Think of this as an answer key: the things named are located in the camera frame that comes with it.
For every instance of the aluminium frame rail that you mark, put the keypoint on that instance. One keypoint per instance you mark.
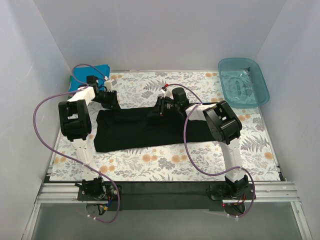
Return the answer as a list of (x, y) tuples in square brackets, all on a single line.
[(275, 214)]

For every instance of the black t shirt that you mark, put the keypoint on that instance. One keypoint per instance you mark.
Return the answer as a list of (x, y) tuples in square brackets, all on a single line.
[(121, 129)]

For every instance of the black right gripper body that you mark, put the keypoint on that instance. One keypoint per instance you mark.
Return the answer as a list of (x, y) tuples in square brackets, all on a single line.
[(160, 107)]

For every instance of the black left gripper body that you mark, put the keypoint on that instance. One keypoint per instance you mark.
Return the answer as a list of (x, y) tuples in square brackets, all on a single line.
[(111, 99)]

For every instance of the teal plastic bin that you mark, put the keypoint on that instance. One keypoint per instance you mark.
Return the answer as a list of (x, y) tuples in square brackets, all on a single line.
[(243, 84)]

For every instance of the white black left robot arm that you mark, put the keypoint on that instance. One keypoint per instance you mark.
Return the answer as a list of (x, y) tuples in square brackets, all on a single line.
[(75, 124)]

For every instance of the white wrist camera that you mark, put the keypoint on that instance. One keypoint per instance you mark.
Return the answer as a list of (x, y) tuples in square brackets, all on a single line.
[(166, 93), (109, 84)]

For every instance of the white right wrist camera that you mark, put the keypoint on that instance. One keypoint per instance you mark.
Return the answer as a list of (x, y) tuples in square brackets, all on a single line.
[(166, 93)]

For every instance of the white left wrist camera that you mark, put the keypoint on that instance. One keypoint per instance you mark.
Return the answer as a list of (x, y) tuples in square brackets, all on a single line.
[(109, 84)]

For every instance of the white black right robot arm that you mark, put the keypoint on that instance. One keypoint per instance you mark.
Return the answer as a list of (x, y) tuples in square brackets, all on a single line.
[(223, 125)]

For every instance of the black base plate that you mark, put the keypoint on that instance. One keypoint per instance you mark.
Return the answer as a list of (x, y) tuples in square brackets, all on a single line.
[(164, 195)]

